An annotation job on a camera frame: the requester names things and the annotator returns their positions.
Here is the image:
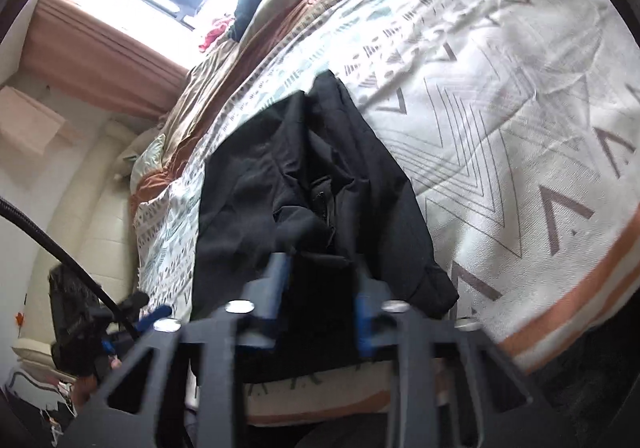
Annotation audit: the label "black jacket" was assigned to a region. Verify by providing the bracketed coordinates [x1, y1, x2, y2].
[191, 71, 458, 383]

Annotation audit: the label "red clothes on windowsill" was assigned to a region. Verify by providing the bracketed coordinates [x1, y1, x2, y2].
[198, 16, 234, 52]

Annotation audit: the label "black clothes pile on bed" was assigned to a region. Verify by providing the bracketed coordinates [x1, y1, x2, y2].
[229, 0, 262, 43]

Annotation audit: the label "person's left hand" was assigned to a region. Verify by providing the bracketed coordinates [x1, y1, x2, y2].
[70, 356, 122, 411]

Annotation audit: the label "folded black garment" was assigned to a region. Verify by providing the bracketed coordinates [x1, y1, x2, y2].
[48, 264, 105, 378]

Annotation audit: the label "cream leather headboard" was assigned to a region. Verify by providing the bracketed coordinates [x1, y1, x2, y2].
[12, 121, 139, 367]

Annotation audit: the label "light green pillow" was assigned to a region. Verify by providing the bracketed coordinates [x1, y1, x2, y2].
[129, 134, 165, 194]

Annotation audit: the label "plush toy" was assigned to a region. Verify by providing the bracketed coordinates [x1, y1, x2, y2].
[113, 127, 160, 180]

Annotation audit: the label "cream hanging garment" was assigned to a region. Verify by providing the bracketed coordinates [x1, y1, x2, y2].
[0, 86, 66, 156]

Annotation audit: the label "patterned white bedspread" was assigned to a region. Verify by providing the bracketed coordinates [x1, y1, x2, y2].
[132, 0, 639, 440]

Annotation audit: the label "left pink curtain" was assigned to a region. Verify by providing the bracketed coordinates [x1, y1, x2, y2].
[20, 0, 188, 120]

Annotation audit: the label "orange brown blanket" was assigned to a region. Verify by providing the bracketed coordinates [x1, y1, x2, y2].
[128, 0, 371, 220]

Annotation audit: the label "beige duvet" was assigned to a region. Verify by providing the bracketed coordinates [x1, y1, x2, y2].
[159, 0, 352, 155]

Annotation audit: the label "black cable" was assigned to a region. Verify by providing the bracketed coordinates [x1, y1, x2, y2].
[0, 196, 141, 341]

